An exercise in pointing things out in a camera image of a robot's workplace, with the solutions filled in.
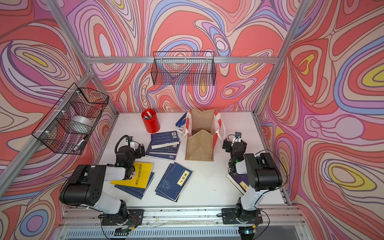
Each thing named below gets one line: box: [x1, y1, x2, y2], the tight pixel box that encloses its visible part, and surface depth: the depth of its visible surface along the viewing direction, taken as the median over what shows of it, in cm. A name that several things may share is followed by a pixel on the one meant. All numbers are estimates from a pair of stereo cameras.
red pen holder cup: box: [141, 108, 161, 134], surface depth 106 cm
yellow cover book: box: [110, 162, 153, 189], surface depth 86 cm
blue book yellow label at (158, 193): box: [154, 163, 180, 203], surface depth 82 cm
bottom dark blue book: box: [145, 144, 177, 162], surface depth 96 cm
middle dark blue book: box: [147, 141, 181, 155], surface depth 98 cm
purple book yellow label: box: [226, 172, 250, 196], surface depth 82 cm
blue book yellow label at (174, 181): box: [155, 162, 193, 202], surface depth 84 cm
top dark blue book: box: [150, 131, 180, 149], surface depth 101 cm
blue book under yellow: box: [114, 171, 155, 200], surface depth 83 cm
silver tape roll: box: [68, 115, 95, 134], surface depth 73 cm
